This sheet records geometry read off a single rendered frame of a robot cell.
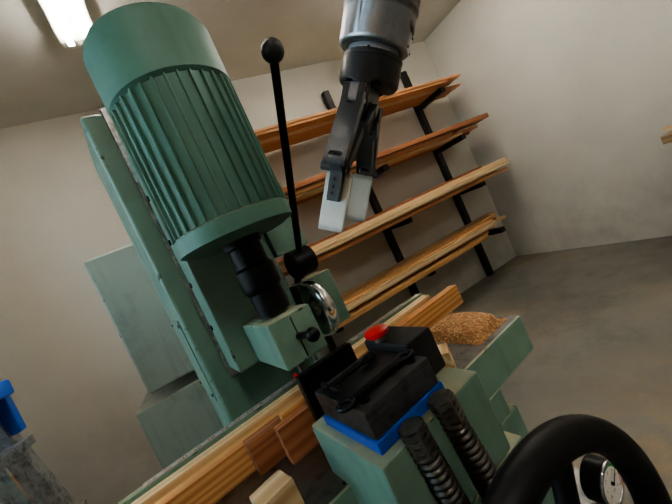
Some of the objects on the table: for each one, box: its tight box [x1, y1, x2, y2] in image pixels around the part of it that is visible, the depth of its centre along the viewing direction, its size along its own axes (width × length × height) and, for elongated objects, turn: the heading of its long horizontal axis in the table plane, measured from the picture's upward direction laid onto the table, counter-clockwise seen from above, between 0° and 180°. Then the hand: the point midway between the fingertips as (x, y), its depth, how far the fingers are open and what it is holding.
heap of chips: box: [430, 312, 508, 345], centre depth 58 cm, size 8×12×3 cm
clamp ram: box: [295, 342, 358, 421], centre depth 44 cm, size 9×8×9 cm
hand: (346, 216), depth 46 cm, fingers open, 13 cm apart
